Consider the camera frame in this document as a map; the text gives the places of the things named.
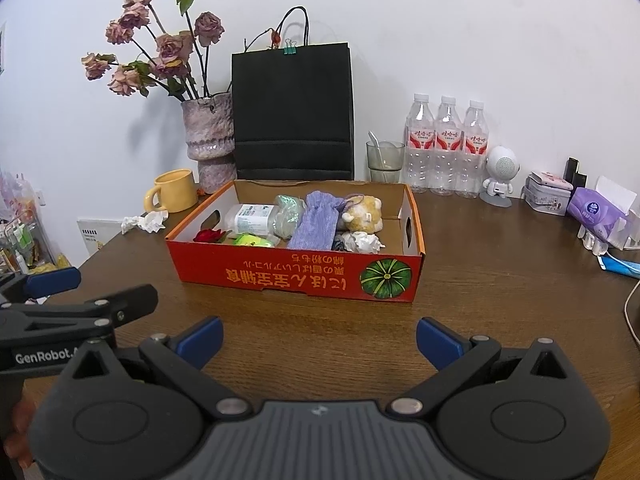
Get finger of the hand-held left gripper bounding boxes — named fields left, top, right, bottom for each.
left=0, top=267, right=82, bottom=306
left=0, top=284, right=159, bottom=336

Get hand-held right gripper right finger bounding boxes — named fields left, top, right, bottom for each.
left=386, top=317, right=571, bottom=418

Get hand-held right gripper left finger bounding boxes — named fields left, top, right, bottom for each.
left=59, top=316, right=251, bottom=418

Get green tissue packet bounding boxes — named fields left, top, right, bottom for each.
left=232, top=232, right=276, bottom=248

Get red cardboard box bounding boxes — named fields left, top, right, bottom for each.
left=166, top=178, right=427, bottom=305

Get purple fabric pouch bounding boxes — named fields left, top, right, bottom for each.
left=287, top=190, right=347, bottom=251

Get person's left hand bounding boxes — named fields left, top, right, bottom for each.
left=5, top=392, right=38, bottom=467

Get rack of colourful packets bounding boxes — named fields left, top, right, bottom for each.
left=0, top=170, right=62, bottom=277

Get white flat appliance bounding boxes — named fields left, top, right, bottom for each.
left=77, top=217, right=124, bottom=257

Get crumpled white tissue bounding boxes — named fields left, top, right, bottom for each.
left=121, top=210, right=169, bottom=235

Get crumpled white paper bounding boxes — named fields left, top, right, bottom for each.
left=345, top=231, right=386, bottom=253

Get yellow mug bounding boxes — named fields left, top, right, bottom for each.
left=144, top=168, right=199, bottom=212

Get clear plastic bottle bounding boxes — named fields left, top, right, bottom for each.
left=222, top=203, right=280, bottom=236

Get yellow white plush toy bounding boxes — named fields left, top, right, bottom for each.
left=341, top=195, right=383, bottom=233

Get clear plastic bag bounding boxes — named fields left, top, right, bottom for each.
left=272, top=194, right=307, bottom=241

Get grey tin box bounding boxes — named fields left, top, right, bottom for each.
left=522, top=185, right=574, bottom=217

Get white robot speaker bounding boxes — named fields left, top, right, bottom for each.
left=480, top=146, right=521, bottom=208

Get clear glass cup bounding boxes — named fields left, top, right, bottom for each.
left=366, top=140, right=406, bottom=184

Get mottled purple vase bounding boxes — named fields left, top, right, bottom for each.
left=181, top=92, right=237, bottom=195

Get blue face mask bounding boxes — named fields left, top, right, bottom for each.
left=597, top=254, right=640, bottom=279

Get pink patterned case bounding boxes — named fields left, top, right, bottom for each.
left=530, top=171, right=574, bottom=191

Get purple tissue pack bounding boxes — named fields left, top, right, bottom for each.
left=566, top=187, right=628, bottom=238

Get metal spoon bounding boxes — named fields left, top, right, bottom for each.
left=368, top=131, right=390, bottom=160

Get small black case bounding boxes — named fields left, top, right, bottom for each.
left=565, top=157, right=588, bottom=184

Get white paper box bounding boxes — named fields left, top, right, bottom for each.
left=597, top=176, right=638, bottom=211

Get black paper bag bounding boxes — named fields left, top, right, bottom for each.
left=231, top=6, right=356, bottom=182

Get dried pink flowers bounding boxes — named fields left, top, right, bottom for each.
left=81, top=0, right=226, bottom=102

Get white cable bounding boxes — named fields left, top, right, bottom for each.
left=622, top=280, right=640, bottom=346

